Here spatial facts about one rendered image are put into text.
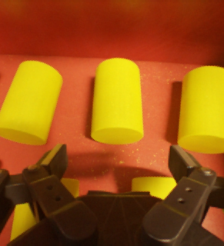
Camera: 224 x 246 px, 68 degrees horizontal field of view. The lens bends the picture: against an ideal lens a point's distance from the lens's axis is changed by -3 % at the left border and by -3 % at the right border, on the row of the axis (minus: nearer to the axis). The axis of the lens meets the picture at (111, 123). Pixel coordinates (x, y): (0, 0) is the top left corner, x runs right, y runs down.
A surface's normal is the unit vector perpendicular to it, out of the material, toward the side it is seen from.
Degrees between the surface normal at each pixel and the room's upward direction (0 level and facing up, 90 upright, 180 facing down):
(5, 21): 90
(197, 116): 39
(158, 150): 0
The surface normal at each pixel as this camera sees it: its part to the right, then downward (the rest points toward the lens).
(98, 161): -0.02, -0.40
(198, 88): -0.63, -0.44
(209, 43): -0.10, 0.91
